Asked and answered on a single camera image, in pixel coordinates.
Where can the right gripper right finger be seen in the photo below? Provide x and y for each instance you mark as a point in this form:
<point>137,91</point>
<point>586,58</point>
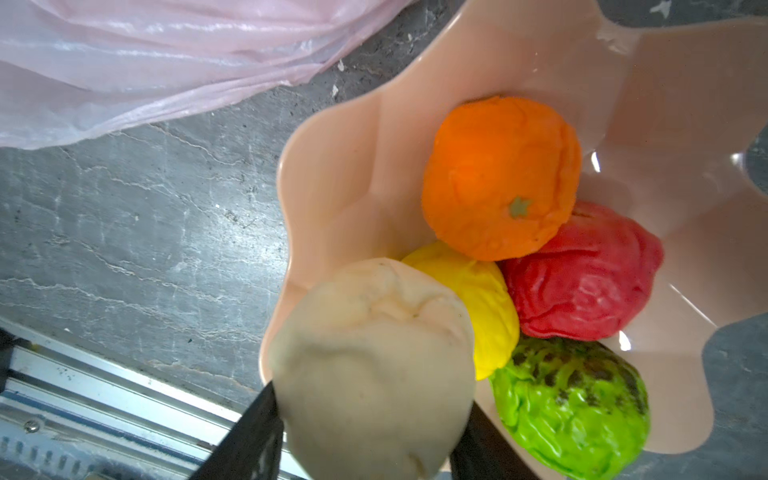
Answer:
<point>483,453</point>

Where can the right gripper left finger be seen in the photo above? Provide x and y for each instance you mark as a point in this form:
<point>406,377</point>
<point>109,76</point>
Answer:
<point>252,449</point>

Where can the green fake fruit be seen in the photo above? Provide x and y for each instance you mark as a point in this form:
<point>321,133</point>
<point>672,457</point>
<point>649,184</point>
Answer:
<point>576,407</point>

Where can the yellow fake lemon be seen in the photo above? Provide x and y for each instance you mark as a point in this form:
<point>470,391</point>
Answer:
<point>482,288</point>

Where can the beige fake mushroom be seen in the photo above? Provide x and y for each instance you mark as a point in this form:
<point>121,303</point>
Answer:
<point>373,373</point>

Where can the red fake strawberry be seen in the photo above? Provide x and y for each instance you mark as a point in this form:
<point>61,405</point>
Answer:
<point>589,281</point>

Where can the orange fake fruit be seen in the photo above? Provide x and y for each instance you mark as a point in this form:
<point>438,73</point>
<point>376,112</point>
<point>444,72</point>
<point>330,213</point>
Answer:
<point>502,178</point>

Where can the pink scalloped bowl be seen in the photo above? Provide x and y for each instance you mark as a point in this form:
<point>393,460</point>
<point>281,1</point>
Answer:
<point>664,117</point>

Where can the pink plastic bag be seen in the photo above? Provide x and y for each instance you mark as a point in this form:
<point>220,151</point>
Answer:
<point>75,70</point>

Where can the aluminium front rail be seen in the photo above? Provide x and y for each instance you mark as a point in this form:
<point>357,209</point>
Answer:
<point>70,410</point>

